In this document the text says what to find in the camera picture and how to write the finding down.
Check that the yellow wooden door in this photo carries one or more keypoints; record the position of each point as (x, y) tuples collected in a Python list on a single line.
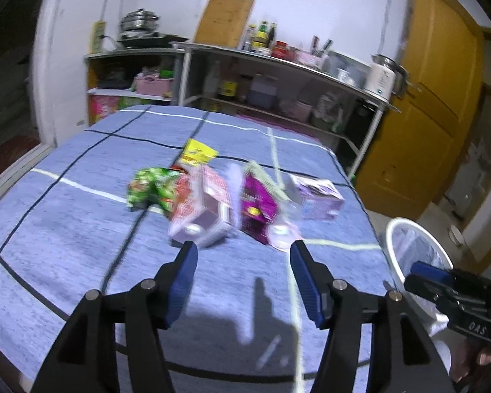
[(415, 152)]

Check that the pink strawberry milk carton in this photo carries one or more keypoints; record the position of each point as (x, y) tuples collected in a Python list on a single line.
[(202, 210)]

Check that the white electric kettle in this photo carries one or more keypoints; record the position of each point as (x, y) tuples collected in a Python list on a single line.
[(386, 78)]

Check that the clear plastic cup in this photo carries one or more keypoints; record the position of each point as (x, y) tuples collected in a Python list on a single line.
[(281, 234)]

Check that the green snack packet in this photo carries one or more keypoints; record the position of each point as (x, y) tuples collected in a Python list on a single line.
[(153, 186)]

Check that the purple plastic jug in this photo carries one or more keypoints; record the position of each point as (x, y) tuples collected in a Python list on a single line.
[(263, 91)]

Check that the magenta snack bag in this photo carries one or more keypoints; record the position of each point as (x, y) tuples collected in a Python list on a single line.
[(258, 209)]

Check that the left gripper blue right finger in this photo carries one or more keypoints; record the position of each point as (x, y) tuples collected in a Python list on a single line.
[(314, 282)]

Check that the pink plastic basket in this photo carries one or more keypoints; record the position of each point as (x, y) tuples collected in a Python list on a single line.
[(153, 85)]

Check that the yellow snack packet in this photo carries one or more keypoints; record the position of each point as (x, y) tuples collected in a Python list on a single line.
[(196, 153)]

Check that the black induction cooker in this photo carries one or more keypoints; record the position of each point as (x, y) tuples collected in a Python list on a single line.
[(151, 41)]

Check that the green sauce bottle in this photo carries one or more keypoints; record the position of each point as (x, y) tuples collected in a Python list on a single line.
[(261, 36)]

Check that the red lidded jar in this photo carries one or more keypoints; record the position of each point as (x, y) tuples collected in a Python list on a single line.
[(280, 50)]

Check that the small grey side shelf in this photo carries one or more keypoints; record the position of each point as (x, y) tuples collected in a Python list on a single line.
[(111, 78)]

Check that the person's right hand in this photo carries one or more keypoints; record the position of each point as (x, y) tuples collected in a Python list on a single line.
[(470, 368)]

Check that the dark soy sauce bottle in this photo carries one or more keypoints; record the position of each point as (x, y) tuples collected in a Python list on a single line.
[(272, 36)]

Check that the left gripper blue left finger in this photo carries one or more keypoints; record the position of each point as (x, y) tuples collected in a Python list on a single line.
[(174, 282)]

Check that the yellow label oil bottle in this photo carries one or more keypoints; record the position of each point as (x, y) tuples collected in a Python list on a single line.
[(228, 85)]

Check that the metal kitchen shelf rack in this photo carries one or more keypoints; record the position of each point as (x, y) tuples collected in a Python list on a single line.
[(292, 79)]

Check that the wooden cutting board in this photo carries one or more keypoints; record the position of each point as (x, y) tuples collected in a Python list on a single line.
[(223, 23)]

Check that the white round trash bin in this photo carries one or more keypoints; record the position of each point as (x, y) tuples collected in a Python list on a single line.
[(411, 249)]

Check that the steel cooking pot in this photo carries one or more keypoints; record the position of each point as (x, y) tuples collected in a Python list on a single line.
[(138, 24)]

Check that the purple milk drink carton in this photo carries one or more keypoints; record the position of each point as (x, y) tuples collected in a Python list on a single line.
[(317, 198)]

